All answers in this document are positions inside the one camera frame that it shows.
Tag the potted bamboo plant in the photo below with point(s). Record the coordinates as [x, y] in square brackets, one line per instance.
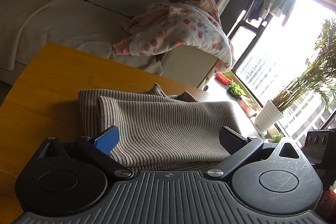
[319, 77]

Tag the beige cardboard box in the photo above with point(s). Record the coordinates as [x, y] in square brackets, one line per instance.
[188, 65]

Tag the green vegetable plate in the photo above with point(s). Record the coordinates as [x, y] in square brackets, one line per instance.
[235, 90]

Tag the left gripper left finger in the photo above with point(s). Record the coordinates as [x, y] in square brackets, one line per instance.
[96, 150]

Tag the floral pink blanket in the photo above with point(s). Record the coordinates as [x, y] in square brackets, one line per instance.
[165, 26]

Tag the white sofa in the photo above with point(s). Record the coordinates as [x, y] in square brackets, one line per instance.
[91, 26]

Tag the red bowl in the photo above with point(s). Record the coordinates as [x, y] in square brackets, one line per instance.
[223, 79]

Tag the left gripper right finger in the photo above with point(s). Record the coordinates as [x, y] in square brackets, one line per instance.
[242, 151]

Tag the beige striped sweater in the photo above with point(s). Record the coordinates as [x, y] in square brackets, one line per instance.
[159, 132]

